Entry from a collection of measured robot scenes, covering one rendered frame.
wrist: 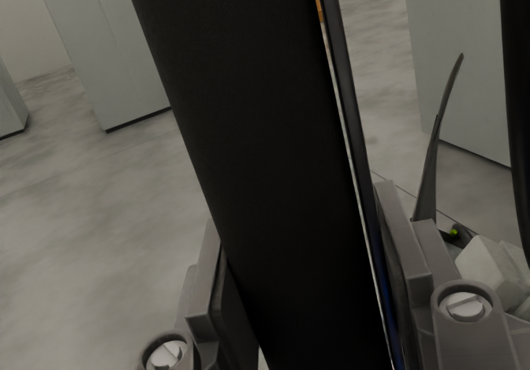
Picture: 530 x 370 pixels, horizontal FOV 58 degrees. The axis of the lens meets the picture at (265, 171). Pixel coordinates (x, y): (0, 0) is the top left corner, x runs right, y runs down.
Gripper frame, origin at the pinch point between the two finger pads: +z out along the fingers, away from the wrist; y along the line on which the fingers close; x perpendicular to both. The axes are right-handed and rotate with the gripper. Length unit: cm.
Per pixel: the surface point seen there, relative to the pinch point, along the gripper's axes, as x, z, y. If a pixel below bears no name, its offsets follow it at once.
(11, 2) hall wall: -9, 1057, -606
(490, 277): -33.1, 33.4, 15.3
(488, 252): -32, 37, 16
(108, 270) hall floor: -153, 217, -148
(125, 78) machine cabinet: -106, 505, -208
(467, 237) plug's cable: -35, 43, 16
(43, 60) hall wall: -142, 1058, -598
